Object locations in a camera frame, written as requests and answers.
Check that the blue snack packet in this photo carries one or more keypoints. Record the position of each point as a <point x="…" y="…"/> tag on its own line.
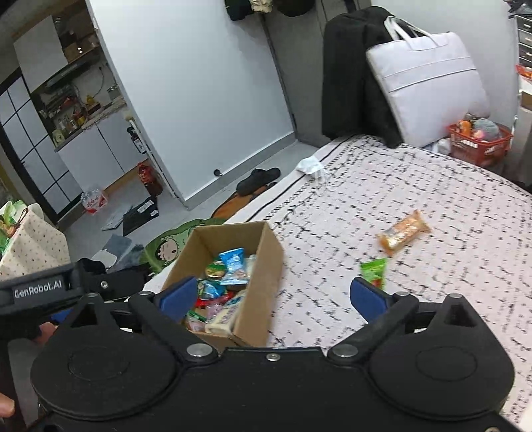
<point x="232" y="263"/>

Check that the flat black box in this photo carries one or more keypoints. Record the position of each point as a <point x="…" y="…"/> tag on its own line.
<point x="141" y="216"/>

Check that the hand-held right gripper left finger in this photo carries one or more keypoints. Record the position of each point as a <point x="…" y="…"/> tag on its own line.
<point x="178" y="297"/>

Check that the grey cloth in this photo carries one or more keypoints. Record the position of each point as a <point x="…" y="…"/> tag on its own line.
<point x="124" y="247"/>

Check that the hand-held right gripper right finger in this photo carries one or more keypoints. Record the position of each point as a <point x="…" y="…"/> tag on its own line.
<point x="368" y="299"/>

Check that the cream purple-print snack packet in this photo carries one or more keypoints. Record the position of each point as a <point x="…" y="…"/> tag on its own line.
<point x="224" y="317"/>

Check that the beige dotted bag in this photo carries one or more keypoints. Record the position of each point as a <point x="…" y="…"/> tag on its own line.
<point x="33" y="245"/>

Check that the red plastic basket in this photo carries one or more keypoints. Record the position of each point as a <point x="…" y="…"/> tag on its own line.
<point x="478" y="149"/>

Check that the white green-edged snack packet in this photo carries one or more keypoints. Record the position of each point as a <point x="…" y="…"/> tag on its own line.
<point x="250" y="266"/>

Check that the black spray bottle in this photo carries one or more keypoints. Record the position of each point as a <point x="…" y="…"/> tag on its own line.
<point x="136" y="141"/>

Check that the purple clear snack packet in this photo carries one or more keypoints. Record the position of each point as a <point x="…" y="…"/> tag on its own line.
<point x="216" y="312"/>

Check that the green cartoon rug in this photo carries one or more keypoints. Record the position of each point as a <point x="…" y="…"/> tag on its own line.
<point x="166" y="249"/>

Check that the white face mask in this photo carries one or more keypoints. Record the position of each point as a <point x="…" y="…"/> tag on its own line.
<point x="307" y="165"/>

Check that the white black-patterned blanket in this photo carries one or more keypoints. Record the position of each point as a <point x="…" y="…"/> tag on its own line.
<point x="415" y="187"/>

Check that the brown cardboard box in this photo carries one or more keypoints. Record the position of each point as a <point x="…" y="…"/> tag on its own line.
<point x="266" y="282"/>

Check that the teal green snack packet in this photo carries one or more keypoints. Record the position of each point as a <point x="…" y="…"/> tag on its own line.
<point x="210" y="288"/>

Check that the black-framed sliding door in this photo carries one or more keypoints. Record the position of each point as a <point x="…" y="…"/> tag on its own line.
<point x="37" y="145"/>

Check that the black slipper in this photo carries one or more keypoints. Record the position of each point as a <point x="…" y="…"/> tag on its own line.
<point x="255" y="179"/>

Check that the orange floor mat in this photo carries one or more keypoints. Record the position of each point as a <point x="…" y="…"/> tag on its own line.
<point x="232" y="207"/>

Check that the grey drawer unit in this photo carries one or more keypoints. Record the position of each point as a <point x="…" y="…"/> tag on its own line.
<point x="525" y="37"/>

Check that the large orange cracker packet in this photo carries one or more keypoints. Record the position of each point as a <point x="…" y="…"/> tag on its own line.
<point x="405" y="232"/>

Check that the green white snack packet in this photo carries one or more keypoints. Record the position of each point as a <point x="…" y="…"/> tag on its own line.
<point x="194" y="316"/>

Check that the person's left hand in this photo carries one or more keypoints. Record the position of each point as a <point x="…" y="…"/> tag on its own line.
<point x="46" y="332"/>

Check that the grey door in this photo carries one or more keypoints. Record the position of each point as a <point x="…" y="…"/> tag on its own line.
<point x="303" y="74"/>

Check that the bright green snack packet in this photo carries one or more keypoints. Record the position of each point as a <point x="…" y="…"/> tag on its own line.
<point x="374" y="270"/>

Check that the green cartoon-print snack packet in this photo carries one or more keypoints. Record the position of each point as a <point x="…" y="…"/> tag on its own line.
<point x="214" y="271"/>

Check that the black coat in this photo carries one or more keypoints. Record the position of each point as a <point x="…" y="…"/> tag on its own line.
<point x="349" y="83"/>

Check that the pack of water bottles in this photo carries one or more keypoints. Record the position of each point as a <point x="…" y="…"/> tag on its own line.
<point x="93" y="201"/>

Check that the grey pink plush toy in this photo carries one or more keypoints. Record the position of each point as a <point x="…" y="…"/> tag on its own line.
<point x="484" y="126"/>

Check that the red snack packet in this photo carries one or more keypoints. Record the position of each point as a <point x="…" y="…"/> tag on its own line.
<point x="208" y="302"/>

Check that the white kitchen cabinet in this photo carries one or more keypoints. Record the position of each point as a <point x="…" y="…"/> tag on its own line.
<point x="95" y="153"/>

